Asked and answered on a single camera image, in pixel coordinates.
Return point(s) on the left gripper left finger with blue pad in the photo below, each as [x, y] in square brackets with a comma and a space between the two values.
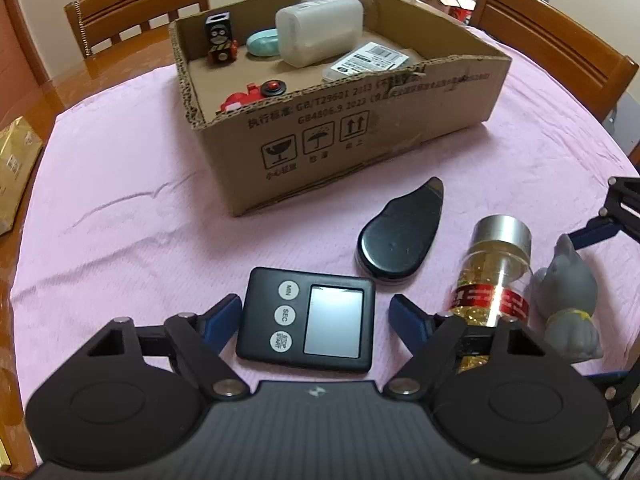
[196, 341]

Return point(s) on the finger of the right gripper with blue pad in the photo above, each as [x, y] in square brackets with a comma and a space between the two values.
[596, 230]
[608, 377]

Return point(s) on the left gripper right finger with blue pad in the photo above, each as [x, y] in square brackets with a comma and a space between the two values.
[433, 341]

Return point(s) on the grey cat figurine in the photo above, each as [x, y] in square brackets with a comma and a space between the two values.
[565, 294]

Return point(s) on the black digital timer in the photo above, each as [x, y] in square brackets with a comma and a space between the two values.
[307, 320]

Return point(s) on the red toy fire truck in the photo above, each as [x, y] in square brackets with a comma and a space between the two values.
[253, 93]

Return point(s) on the black toy train block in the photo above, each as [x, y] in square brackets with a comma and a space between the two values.
[222, 46]

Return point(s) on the teal oval case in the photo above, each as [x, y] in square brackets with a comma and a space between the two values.
[263, 44]

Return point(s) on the white medical bottle green label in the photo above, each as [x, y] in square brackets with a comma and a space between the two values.
[314, 30]

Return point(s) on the capsule bottle silver cap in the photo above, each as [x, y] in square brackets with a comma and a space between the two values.
[495, 273]

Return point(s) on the black teardrop-shaped device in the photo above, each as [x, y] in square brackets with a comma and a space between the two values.
[392, 246]

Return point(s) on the pink tablecloth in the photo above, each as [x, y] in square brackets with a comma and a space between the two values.
[126, 218]

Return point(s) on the wooden chair right side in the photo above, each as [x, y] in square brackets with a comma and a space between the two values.
[590, 69]

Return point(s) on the wooden chair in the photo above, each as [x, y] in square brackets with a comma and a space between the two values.
[590, 69]
[94, 21]

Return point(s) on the open cardboard box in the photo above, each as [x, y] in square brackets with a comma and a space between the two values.
[319, 131]

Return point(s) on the gold foil tissue pack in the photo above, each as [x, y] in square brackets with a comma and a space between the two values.
[19, 151]

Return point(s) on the wooden chair far side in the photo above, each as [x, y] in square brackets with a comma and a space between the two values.
[94, 21]

